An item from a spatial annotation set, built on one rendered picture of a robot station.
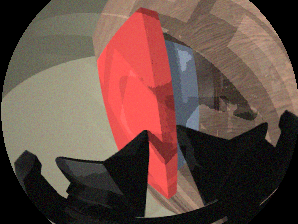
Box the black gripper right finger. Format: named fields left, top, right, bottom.
left=176, top=123, right=269, bottom=206

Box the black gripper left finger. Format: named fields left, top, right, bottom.
left=56, top=129, right=150, bottom=217

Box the red lid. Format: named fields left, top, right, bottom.
left=97, top=7, right=178, bottom=198

